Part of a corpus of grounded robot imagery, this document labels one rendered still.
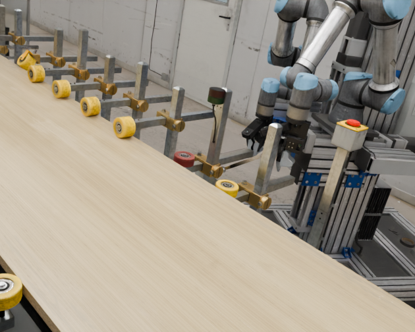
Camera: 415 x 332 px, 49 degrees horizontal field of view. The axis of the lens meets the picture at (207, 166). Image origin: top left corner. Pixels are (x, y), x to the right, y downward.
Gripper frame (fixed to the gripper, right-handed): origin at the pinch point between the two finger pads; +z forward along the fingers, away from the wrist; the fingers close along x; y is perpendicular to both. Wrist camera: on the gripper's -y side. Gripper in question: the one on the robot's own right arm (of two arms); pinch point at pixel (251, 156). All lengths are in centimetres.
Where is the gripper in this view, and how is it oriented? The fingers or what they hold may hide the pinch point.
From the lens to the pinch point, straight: 204.3
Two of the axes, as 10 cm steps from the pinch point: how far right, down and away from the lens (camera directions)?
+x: -6.9, -4.0, 6.0
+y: 7.0, -1.8, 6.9
